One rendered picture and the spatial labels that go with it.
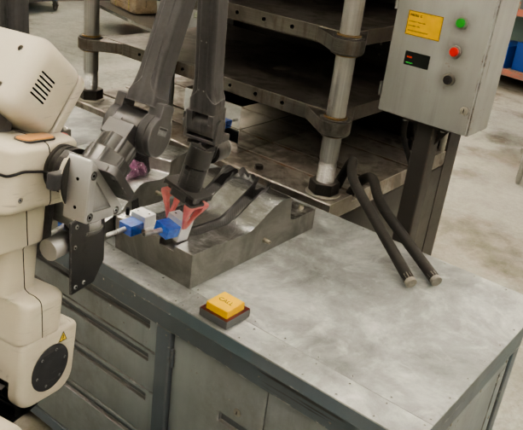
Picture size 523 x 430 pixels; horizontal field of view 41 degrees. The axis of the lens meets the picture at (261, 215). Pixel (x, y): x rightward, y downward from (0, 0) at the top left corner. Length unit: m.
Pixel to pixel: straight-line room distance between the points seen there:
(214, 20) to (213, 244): 0.53
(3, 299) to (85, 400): 0.81
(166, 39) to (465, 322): 0.94
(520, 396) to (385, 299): 1.34
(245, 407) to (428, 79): 1.08
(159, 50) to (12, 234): 0.42
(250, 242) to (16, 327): 0.63
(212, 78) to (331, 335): 0.60
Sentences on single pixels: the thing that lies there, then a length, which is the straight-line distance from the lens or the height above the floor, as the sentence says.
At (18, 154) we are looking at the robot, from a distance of 1.22.
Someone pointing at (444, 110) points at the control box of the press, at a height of 1.13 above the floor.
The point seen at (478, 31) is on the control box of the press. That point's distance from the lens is 2.09.
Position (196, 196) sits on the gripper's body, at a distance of 1.57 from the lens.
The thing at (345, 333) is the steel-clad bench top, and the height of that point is 0.80.
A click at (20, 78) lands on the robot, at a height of 1.33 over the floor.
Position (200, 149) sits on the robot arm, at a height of 1.13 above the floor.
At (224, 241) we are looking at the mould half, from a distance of 1.69.
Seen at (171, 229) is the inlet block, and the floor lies 0.94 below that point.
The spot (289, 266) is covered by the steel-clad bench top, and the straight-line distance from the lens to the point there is 1.80.
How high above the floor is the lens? 1.67
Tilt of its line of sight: 25 degrees down
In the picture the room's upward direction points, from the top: 7 degrees clockwise
